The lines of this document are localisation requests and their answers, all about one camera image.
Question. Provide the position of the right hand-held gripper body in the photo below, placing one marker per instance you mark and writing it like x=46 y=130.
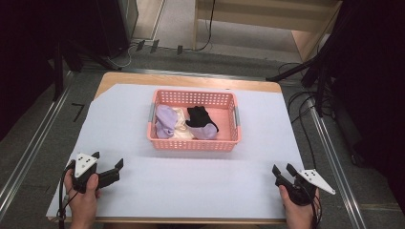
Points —
x=305 y=186

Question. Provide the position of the light wooden shelf unit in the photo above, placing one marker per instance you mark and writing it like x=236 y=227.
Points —
x=254 y=24

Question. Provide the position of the metal floor strip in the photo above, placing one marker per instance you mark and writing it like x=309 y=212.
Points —
x=191 y=73

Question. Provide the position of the person's left hand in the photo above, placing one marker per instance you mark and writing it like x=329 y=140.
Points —
x=82 y=203

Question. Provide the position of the cream sock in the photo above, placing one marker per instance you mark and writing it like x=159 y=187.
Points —
x=182 y=128

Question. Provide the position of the purple sock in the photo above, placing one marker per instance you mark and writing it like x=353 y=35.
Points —
x=206 y=132
x=165 y=120

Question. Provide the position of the black sock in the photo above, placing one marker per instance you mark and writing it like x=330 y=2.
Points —
x=199 y=116

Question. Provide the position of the white table cover sheet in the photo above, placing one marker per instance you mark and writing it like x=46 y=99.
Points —
x=191 y=184

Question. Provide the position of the dark curtain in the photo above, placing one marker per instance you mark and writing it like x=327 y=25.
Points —
x=375 y=95
x=25 y=47

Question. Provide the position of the metal floor rail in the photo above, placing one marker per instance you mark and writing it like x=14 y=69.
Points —
x=337 y=178
x=31 y=152

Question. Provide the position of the pink plastic basket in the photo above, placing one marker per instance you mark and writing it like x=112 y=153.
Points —
x=191 y=145

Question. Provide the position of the person's right hand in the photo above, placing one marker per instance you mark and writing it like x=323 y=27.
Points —
x=299 y=212

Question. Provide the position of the dark cabinet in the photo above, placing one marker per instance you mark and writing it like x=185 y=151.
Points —
x=111 y=25

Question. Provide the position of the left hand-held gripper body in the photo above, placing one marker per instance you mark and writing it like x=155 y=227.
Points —
x=83 y=165

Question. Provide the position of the black metal stand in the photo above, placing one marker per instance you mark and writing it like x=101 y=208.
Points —
x=320 y=95

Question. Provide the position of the small black floor clip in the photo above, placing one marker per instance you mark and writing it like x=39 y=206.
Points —
x=140 y=45

